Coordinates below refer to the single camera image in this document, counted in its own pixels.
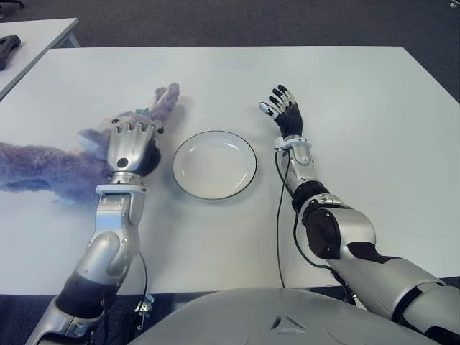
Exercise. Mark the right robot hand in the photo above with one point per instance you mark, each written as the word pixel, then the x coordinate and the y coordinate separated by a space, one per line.
pixel 290 122

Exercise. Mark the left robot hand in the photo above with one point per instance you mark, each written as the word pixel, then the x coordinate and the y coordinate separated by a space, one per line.
pixel 129 147

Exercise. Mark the purple plush bunny doll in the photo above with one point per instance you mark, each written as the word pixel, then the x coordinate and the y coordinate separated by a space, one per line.
pixel 43 165

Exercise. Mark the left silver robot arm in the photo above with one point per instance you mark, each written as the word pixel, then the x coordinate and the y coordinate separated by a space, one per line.
pixel 108 248

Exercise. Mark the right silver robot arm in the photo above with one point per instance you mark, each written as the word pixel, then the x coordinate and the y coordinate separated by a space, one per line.
pixel 352 223

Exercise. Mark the white plate black rim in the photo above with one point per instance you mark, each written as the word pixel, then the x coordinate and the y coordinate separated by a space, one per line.
pixel 215 165

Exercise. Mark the white side table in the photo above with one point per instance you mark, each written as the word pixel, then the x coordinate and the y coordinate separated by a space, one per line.
pixel 43 32

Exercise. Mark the black remote controller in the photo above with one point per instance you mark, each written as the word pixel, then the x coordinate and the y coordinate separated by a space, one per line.
pixel 7 46

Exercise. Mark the metal table clamp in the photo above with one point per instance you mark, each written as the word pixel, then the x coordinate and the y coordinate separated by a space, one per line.
pixel 144 305

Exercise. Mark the grey robot torso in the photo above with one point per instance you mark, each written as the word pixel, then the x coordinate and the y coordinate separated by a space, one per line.
pixel 251 316

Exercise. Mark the white background object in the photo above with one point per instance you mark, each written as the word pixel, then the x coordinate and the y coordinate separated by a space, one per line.
pixel 454 4

